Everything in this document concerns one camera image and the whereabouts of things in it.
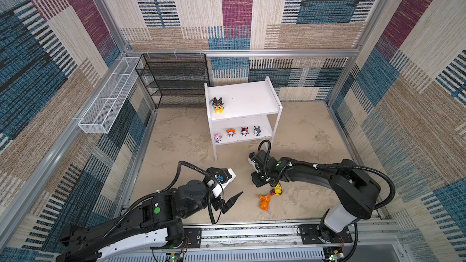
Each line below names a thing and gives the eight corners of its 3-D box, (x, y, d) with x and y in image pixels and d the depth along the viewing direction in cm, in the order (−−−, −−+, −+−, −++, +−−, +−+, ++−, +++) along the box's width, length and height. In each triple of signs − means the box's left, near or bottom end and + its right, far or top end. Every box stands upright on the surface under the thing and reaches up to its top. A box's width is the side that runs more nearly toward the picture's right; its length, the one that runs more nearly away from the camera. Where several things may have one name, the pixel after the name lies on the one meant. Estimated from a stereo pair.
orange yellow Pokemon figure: (259, 211, 81) (260, 209, 79) (258, 196, 85) (259, 194, 83) (271, 211, 81) (272, 209, 79) (269, 196, 85) (270, 194, 83)
